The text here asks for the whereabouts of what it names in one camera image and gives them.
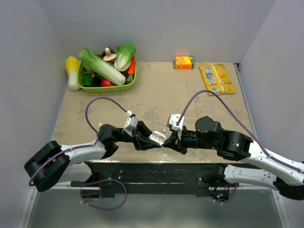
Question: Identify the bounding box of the orange carrot toy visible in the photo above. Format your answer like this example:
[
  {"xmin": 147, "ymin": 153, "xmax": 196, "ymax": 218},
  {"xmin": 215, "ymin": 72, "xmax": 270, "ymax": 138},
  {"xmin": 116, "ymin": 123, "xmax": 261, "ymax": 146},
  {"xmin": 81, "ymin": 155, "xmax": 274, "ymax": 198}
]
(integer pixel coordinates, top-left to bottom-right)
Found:
[{"xmin": 127, "ymin": 56, "xmax": 136, "ymax": 84}]

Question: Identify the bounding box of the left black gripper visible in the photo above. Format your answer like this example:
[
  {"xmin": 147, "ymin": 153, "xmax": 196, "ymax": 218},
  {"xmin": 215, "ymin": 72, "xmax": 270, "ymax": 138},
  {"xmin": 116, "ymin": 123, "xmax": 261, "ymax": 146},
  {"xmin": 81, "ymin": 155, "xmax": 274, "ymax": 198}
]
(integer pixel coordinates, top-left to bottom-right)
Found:
[{"xmin": 115, "ymin": 120, "xmax": 162, "ymax": 151}]

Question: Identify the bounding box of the dark eggplant toy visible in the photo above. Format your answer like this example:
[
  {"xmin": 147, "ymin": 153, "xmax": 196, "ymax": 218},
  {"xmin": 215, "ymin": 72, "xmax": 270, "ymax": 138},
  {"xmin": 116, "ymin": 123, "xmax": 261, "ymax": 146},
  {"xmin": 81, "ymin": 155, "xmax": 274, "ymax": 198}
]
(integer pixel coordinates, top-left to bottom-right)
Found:
[{"xmin": 91, "ymin": 76, "xmax": 102, "ymax": 87}]

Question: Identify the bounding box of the green pepper toy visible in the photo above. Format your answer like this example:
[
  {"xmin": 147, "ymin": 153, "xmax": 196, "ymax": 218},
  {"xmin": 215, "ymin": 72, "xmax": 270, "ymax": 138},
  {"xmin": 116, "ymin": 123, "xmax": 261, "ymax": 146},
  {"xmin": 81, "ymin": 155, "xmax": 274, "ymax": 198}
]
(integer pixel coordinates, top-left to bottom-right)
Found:
[{"xmin": 83, "ymin": 73, "xmax": 93, "ymax": 87}]

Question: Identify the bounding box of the large napa cabbage toy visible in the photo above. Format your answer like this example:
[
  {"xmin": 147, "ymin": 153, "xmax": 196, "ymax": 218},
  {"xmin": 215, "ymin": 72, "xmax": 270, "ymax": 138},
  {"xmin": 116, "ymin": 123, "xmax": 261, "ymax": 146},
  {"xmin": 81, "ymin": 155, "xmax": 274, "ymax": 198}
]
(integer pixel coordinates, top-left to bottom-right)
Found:
[{"xmin": 79, "ymin": 48, "xmax": 126, "ymax": 86}]

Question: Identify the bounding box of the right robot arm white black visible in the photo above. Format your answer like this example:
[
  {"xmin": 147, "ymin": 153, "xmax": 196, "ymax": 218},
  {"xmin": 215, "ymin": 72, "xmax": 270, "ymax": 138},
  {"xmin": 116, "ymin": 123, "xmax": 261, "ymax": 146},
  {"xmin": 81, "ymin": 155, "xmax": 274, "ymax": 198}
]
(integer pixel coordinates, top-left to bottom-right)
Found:
[{"xmin": 162, "ymin": 116, "xmax": 304, "ymax": 200}]

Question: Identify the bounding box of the green plastic basket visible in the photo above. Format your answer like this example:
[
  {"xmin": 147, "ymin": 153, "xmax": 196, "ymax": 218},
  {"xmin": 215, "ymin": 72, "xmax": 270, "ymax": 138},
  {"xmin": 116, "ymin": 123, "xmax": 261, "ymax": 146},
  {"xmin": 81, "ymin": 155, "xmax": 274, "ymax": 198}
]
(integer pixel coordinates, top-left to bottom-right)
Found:
[{"xmin": 77, "ymin": 61, "xmax": 137, "ymax": 93}]

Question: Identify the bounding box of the beige mushroom toy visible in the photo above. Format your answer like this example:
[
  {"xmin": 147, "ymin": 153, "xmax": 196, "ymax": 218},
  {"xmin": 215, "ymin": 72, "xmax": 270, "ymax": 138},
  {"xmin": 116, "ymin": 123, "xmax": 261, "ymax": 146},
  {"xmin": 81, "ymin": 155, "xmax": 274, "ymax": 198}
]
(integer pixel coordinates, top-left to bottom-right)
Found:
[{"xmin": 102, "ymin": 47, "xmax": 116, "ymax": 63}]

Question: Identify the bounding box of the yellow cabbage toy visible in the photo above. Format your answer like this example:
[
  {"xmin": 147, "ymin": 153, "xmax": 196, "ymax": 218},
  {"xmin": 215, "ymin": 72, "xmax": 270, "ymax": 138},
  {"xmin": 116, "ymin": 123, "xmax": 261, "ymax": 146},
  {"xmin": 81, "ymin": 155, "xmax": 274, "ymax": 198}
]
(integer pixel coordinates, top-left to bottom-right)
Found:
[{"xmin": 65, "ymin": 56, "xmax": 80, "ymax": 91}]

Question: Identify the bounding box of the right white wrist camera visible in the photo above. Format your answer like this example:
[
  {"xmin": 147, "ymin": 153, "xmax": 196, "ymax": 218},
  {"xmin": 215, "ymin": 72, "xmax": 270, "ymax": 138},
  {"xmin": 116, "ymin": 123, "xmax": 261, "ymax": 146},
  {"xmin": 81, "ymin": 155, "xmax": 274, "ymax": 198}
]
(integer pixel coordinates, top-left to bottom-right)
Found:
[{"xmin": 167, "ymin": 114, "xmax": 184, "ymax": 132}]

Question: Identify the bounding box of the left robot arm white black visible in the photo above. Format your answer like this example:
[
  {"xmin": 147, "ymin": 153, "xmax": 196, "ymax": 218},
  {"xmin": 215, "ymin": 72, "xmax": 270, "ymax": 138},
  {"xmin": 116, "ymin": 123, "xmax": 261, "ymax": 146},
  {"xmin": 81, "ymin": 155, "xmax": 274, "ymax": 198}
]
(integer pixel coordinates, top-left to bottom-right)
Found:
[{"xmin": 24, "ymin": 121, "xmax": 167, "ymax": 192}]

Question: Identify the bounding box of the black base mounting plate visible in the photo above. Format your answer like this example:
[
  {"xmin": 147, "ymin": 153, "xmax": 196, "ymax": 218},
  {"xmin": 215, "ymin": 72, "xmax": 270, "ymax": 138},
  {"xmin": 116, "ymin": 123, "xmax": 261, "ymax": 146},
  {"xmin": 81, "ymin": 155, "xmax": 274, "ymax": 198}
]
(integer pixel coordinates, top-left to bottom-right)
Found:
[{"xmin": 68, "ymin": 162, "xmax": 237, "ymax": 200}]

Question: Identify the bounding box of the small green cabbage toy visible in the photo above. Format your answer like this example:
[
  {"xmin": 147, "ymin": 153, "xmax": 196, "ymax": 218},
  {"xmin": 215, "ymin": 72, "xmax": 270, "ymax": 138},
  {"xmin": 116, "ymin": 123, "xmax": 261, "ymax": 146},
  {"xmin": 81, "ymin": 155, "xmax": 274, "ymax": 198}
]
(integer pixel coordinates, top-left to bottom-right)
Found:
[{"xmin": 114, "ymin": 42, "xmax": 136, "ymax": 72}]

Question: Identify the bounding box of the yellow snack package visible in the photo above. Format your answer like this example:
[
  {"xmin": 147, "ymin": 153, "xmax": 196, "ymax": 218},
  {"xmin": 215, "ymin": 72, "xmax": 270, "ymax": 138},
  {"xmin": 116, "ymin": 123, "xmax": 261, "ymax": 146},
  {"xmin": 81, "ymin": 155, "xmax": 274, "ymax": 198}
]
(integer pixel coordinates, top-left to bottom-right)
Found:
[{"xmin": 199, "ymin": 64, "xmax": 236, "ymax": 95}]

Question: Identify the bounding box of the orange green small box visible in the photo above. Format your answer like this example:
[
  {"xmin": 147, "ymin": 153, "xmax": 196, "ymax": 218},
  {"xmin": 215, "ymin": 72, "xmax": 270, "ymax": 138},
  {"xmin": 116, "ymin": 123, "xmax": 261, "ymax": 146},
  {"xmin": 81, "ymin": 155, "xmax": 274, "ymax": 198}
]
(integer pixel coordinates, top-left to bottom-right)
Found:
[{"xmin": 173, "ymin": 56, "xmax": 194, "ymax": 69}]

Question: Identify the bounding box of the white oval charging case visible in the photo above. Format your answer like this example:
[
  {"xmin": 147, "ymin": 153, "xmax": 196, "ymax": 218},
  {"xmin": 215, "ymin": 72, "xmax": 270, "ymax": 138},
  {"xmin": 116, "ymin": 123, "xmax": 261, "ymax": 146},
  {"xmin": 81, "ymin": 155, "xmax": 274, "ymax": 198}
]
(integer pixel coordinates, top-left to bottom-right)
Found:
[{"xmin": 149, "ymin": 131, "xmax": 167, "ymax": 145}]

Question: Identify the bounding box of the red tomato toy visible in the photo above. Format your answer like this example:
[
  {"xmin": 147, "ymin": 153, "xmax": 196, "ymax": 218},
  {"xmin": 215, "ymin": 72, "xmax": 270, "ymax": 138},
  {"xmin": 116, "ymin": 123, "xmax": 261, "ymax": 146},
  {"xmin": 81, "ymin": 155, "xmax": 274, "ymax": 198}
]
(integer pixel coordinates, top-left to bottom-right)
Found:
[{"xmin": 100, "ymin": 79, "xmax": 115, "ymax": 87}]

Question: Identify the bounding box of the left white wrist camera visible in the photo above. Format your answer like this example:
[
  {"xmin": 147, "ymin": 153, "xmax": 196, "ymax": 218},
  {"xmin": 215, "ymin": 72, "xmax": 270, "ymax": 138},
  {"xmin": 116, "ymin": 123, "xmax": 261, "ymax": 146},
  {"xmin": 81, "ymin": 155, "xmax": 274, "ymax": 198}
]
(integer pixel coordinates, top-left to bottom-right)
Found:
[{"xmin": 123, "ymin": 110, "xmax": 138, "ymax": 136}]

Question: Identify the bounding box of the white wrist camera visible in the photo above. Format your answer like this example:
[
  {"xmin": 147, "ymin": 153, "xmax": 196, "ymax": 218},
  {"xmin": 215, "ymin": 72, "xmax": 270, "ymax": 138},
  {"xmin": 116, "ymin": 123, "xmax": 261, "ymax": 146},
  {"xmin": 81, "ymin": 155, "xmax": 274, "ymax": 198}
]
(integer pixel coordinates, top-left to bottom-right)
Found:
[
  {"xmin": 167, "ymin": 114, "xmax": 184, "ymax": 132},
  {"xmin": 123, "ymin": 110, "xmax": 138, "ymax": 136}
]

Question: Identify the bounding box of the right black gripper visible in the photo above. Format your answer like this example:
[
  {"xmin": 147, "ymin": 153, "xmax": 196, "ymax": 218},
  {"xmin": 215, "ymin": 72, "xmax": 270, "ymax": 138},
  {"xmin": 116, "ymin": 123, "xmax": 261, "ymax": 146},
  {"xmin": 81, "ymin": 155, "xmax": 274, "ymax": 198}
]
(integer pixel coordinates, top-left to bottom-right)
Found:
[{"xmin": 163, "ymin": 124, "xmax": 218, "ymax": 154}]

